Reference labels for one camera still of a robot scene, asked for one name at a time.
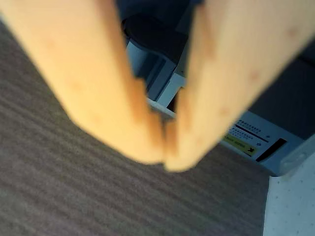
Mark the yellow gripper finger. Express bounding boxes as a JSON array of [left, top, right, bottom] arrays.
[[164, 0, 315, 172], [0, 0, 165, 165]]

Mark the black rounded object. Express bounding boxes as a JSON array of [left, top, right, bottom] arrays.
[[120, 13, 190, 66]]

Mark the white device with labels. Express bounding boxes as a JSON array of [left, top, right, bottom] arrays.
[[126, 39, 310, 177]]

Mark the white dotted paper sheet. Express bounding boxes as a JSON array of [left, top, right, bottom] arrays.
[[262, 152, 315, 236]]

